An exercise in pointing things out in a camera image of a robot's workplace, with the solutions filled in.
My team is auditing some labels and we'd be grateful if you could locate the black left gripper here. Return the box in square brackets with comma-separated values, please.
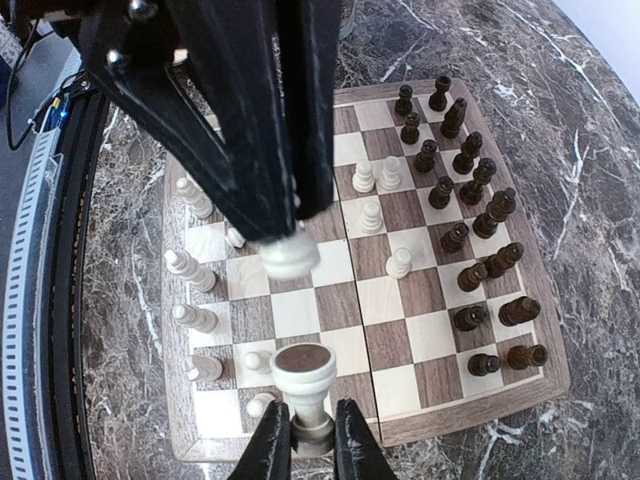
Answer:
[66, 1, 300, 243]

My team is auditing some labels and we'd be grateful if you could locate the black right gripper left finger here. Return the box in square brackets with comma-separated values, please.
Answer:
[228, 401, 292, 480]

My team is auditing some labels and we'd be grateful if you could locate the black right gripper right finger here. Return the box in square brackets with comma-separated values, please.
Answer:
[334, 399, 395, 480]

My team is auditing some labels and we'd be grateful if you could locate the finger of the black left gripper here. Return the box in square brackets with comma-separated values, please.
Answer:
[277, 0, 341, 220]

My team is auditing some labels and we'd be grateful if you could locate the white chess pawn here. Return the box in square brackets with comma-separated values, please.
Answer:
[245, 392, 276, 419]
[225, 227, 246, 249]
[242, 350, 271, 375]

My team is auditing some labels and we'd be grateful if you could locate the white chess rook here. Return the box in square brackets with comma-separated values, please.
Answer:
[270, 343, 337, 457]

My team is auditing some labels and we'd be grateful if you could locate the white chess knight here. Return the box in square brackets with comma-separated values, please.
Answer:
[185, 355, 224, 382]

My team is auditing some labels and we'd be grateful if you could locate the white chess bishop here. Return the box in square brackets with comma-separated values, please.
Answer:
[171, 304, 218, 334]
[176, 177, 214, 219]

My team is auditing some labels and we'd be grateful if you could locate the wooden chess board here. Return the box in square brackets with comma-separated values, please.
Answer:
[161, 80, 570, 462]

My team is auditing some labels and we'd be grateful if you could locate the white chess king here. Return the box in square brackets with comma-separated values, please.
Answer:
[164, 249, 217, 293]

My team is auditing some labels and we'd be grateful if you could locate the black chess rook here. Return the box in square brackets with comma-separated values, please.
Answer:
[428, 75, 451, 112]
[507, 344, 548, 370]

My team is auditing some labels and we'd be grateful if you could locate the black chess queen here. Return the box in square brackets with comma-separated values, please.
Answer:
[459, 157, 497, 206]

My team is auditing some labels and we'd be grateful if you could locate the black chess king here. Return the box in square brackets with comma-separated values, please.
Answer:
[472, 188, 516, 239]

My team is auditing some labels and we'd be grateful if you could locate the black front rail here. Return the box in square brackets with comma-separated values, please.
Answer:
[48, 89, 109, 479]

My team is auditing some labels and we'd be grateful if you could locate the grey slotted cable duct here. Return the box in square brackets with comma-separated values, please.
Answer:
[2, 54, 81, 480]

